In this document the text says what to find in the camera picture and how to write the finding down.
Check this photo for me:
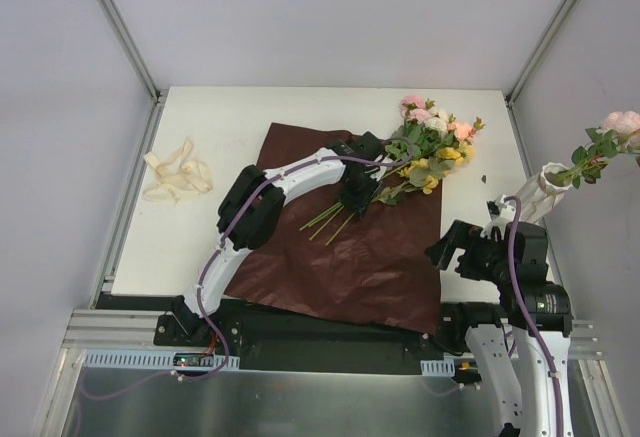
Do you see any red wrapping paper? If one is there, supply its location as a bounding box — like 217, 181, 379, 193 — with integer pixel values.
221, 121, 444, 334

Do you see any artificial flower bouquet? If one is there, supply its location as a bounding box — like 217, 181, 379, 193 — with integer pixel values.
298, 96, 486, 248

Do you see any cream ribbon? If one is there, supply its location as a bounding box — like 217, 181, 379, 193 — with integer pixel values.
142, 138, 213, 204

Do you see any pink rose stem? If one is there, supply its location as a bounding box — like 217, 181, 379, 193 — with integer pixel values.
549, 111, 639, 189

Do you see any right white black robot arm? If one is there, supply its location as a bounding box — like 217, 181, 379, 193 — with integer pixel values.
425, 220, 573, 436

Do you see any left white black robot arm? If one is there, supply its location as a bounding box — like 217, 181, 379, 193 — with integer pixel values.
170, 132, 395, 346

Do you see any white ribbed vase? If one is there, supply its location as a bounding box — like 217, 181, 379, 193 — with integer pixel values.
516, 162, 571, 224

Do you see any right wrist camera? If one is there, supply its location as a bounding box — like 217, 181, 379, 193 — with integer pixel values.
483, 195, 516, 236

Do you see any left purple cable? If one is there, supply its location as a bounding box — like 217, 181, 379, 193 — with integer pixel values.
79, 137, 416, 400

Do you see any purple cable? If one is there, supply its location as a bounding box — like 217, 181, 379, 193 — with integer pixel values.
79, 137, 416, 400
419, 195, 571, 437

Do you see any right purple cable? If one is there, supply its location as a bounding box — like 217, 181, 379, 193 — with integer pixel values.
419, 195, 571, 437

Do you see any right white cable duct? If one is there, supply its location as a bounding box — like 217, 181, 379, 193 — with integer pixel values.
420, 358, 456, 378

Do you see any white cable duct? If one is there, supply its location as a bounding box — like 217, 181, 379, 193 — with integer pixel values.
420, 358, 456, 378
84, 349, 240, 372

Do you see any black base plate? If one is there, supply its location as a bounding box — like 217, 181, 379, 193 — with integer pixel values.
94, 291, 511, 388

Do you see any left white cable duct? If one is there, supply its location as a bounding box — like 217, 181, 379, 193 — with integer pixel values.
84, 349, 240, 372

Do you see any right aluminium frame post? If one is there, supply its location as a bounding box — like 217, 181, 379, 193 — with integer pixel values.
505, 0, 580, 109

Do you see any aluminium frame post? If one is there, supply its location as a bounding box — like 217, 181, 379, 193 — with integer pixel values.
505, 0, 580, 109
96, 0, 162, 103

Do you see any left aluminium frame post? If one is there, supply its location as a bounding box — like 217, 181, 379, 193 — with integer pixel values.
96, 0, 162, 103

